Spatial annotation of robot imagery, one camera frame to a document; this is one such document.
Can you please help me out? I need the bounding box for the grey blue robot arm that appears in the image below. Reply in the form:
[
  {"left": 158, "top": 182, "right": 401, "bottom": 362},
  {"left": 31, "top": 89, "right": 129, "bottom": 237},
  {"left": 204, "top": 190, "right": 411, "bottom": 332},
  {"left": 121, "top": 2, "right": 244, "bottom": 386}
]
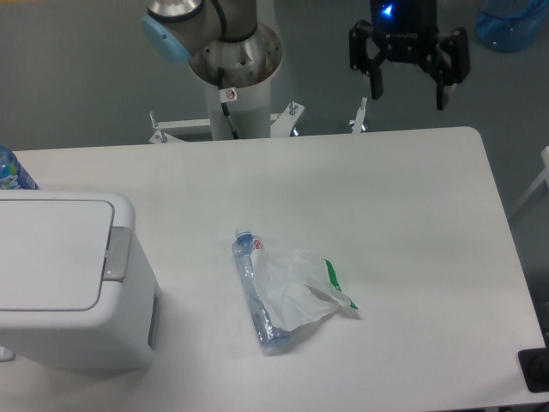
[{"left": 142, "top": 1, "right": 470, "bottom": 110}]

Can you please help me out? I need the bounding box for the white furniture leg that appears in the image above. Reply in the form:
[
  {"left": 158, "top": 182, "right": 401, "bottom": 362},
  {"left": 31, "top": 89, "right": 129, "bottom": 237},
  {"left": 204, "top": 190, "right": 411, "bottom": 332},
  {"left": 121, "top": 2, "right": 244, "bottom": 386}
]
[{"left": 509, "top": 147, "right": 548, "bottom": 224}]

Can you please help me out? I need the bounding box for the black device at table edge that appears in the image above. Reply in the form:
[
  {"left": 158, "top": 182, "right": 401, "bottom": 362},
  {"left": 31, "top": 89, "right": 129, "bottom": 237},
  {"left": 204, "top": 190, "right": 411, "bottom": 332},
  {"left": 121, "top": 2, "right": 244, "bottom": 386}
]
[{"left": 518, "top": 348, "right": 548, "bottom": 393}]

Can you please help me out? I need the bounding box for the white green plastic bag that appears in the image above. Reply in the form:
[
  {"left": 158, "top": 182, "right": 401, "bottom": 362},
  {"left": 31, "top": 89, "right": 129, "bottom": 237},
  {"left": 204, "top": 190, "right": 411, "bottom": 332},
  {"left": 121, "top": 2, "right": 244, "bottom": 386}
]
[{"left": 250, "top": 247, "right": 358, "bottom": 332}]

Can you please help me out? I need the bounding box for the blue labelled bottle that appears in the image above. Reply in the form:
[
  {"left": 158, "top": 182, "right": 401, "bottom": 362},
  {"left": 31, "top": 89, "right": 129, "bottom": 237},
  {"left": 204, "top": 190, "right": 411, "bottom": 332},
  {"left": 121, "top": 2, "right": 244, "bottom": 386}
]
[{"left": 1, "top": 146, "right": 39, "bottom": 190}]

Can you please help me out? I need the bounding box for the crushed clear plastic bottle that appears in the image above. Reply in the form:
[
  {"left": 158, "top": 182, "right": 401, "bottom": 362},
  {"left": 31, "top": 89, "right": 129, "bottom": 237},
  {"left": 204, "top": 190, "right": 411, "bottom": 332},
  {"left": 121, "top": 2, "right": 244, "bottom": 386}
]
[{"left": 232, "top": 228, "right": 291, "bottom": 355}]

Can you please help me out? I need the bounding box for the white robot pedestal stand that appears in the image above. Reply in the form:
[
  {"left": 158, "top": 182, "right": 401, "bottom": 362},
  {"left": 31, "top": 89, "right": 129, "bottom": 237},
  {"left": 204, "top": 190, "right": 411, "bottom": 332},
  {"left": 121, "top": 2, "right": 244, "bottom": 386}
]
[{"left": 148, "top": 64, "right": 369, "bottom": 145}]

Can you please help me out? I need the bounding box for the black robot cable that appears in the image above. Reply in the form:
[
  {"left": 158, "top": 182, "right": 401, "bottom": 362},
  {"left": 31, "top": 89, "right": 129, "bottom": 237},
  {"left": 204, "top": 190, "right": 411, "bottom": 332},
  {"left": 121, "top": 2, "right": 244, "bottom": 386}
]
[{"left": 216, "top": 67, "right": 240, "bottom": 141}]

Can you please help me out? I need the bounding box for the large blue water jug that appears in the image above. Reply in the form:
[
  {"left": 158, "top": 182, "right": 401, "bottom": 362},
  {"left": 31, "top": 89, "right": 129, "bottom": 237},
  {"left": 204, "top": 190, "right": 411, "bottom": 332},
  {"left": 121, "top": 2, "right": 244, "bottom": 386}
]
[{"left": 474, "top": 1, "right": 548, "bottom": 52}]

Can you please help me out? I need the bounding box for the white push-lid trash can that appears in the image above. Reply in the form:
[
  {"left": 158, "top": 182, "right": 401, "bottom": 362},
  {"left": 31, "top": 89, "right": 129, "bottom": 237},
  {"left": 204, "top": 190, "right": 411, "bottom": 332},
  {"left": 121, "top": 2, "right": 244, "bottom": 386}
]
[{"left": 1, "top": 190, "right": 161, "bottom": 370}]

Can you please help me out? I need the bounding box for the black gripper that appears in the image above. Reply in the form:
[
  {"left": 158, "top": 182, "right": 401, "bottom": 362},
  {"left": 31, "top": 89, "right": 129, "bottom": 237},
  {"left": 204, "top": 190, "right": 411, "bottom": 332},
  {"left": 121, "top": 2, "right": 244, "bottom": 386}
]
[{"left": 348, "top": 0, "right": 471, "bottom": 111}]

